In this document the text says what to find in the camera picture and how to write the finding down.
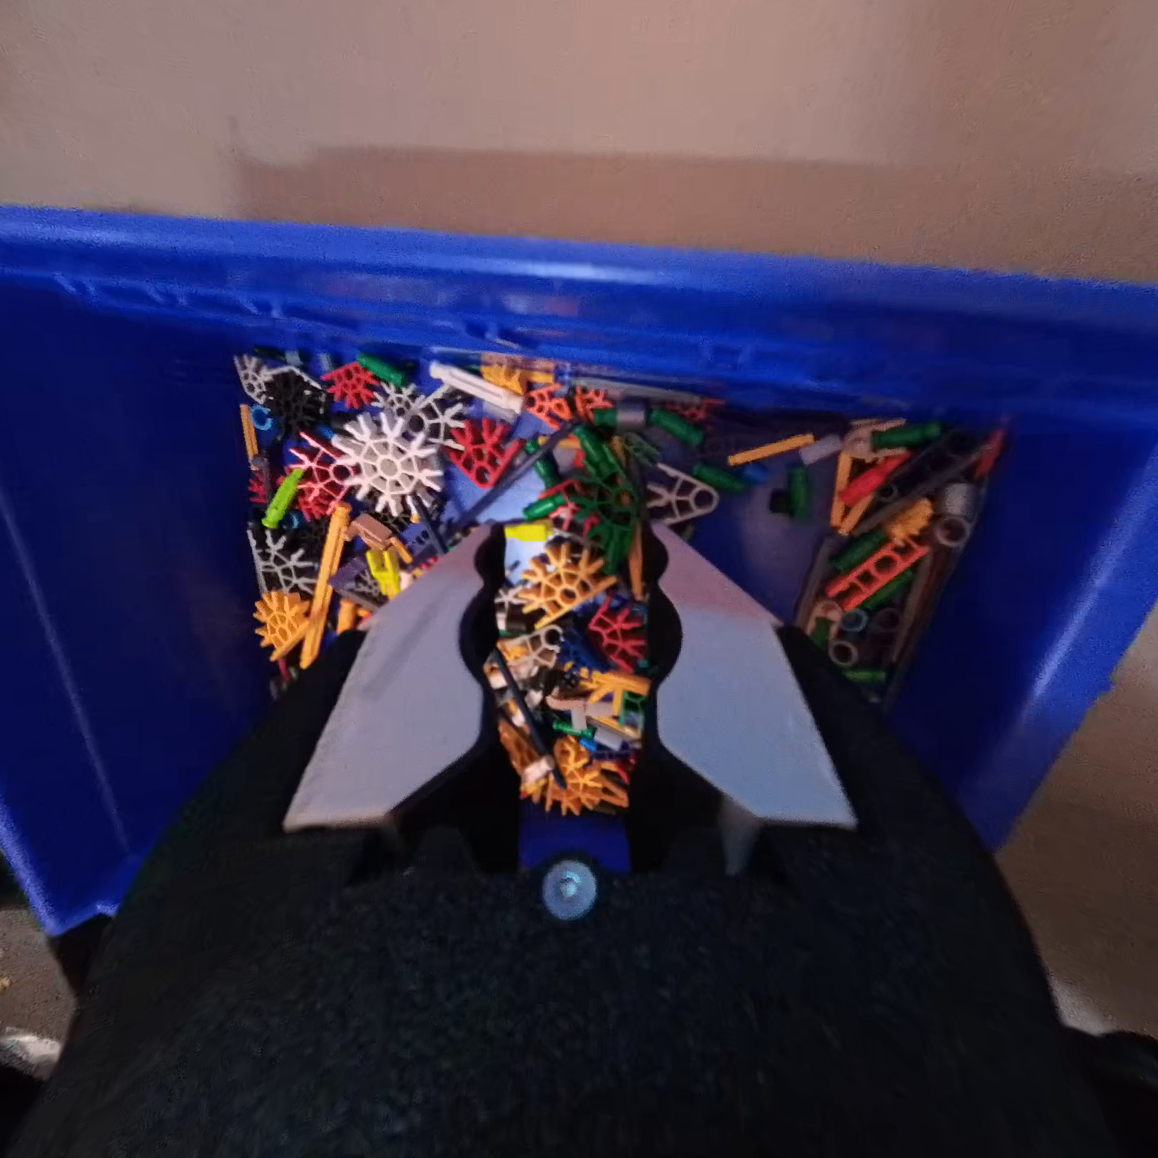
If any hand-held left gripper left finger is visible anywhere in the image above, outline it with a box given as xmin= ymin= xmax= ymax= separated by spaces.
xmin=282 ymin=523 xmax=505 ymax=832

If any pile of colourful toy pieces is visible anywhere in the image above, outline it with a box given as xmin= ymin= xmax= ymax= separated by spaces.
xmin=231 ymin=348 xmax=1007 ymax=818

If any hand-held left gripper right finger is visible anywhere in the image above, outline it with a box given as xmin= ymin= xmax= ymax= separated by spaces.
xmin=643 ymin=521 xmax=858 ymax=874

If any blue plastic bin with tag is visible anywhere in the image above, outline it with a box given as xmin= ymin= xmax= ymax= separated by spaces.
xmin=0 ymin=203 xmax=1158 ymax=939

